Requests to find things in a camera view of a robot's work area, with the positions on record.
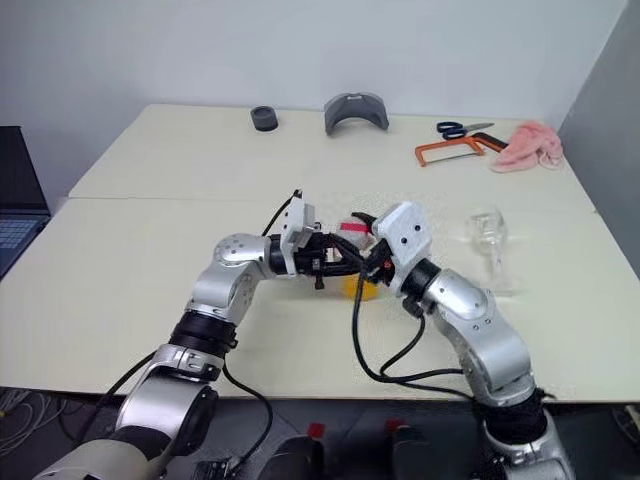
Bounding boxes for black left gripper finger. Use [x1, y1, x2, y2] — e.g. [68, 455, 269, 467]
[324, 259, 369, 278]
[329, 234, 374, 271]

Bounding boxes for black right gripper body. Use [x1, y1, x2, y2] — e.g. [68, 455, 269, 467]
[367, 239, 399, 289]

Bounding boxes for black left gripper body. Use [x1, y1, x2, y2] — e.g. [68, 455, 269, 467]
[294, 232, 351, 292]

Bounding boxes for clear bottle with orange drink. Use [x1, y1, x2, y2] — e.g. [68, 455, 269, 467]
[335, 218, 384, 303]

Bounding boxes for clear wine glass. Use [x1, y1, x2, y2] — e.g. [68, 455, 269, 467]
[464, 203, 524, 296]

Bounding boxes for orange hacksaw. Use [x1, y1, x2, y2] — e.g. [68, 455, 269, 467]
[413, 131, 510, 169]

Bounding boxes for grey curved plastic piece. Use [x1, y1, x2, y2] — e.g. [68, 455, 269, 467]
[323, 91, 391, 137]

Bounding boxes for black cylinder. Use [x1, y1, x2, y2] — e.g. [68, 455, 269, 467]
[250, 105, 279, 134]

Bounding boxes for pink cloth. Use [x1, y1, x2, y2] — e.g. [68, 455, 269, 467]
[488, 119, 566, 175]

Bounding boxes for dark rounded shape red patch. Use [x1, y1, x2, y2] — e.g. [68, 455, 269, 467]
[384, 418, 437, 480]
[269, 422, 327, 480]

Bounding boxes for power strip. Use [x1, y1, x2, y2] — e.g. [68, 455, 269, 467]
[612, 403, 640, 446]

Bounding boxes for dark laptop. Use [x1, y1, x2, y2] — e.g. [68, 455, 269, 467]
[0, 125, 53, 281]

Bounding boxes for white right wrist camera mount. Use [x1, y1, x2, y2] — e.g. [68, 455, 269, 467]
[372, 201, 434, 296]

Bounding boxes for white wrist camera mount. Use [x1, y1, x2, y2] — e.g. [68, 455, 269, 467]
[278, 192, 324, 276]
[372, 201, 434, 296]

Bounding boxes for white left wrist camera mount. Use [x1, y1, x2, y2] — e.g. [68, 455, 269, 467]
[278, 192, 324, 276]

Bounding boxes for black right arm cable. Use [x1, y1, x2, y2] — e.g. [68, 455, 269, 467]
[351, 264, 476, 401]

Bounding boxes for blue handled scissors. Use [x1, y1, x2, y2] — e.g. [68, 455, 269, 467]
[436, 121, 496, 141]

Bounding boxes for white floor cables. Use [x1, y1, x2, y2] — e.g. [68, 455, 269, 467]
[0, 387, 67, 442]

